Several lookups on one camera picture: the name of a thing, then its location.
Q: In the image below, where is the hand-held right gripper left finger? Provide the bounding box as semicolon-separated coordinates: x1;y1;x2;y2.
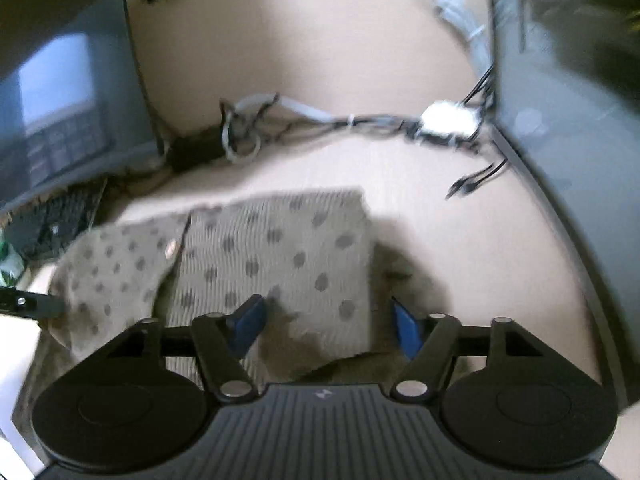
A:
106;294;266;404

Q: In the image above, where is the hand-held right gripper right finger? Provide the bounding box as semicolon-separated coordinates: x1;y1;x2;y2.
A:
391;296;517;402

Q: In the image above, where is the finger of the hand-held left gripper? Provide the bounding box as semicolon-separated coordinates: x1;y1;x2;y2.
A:
0;287;64;322

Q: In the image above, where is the brown polka dot garment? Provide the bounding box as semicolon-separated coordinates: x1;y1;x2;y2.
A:
37;187;417;387

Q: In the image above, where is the green lidded glass jar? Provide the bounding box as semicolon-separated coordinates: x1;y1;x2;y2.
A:
0;240;26;287

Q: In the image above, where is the black keyboard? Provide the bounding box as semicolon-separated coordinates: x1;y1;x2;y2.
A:
2;179;109;262

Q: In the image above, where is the black power adapter box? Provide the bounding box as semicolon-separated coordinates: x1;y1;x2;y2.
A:
166;129;227;173

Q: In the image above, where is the crumpled white tissue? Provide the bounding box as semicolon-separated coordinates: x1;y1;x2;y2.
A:
420;102;482;144

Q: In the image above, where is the black computer monitor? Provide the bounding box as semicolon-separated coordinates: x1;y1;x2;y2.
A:
0;0;167;211

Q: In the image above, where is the grey white looped cable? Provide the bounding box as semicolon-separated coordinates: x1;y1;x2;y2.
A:
221;93;353;163

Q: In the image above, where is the black cable bundle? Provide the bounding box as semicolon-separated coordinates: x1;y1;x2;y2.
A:
219;72;510;202

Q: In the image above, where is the white power cable with plug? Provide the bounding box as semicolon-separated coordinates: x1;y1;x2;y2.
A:
432;0;497;80

